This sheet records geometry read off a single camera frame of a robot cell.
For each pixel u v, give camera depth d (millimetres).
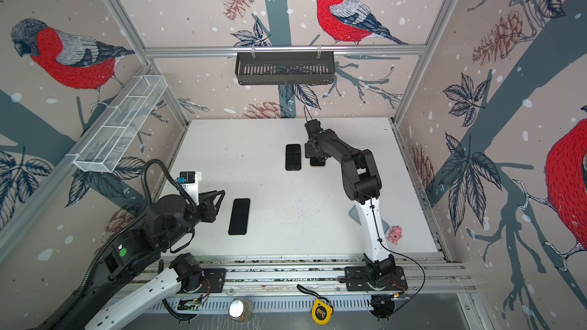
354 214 879
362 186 607
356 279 731
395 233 808
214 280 734
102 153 708
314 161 1035
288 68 1041
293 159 1065
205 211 584
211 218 573
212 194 633
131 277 457
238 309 601
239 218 857
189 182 567
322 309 669
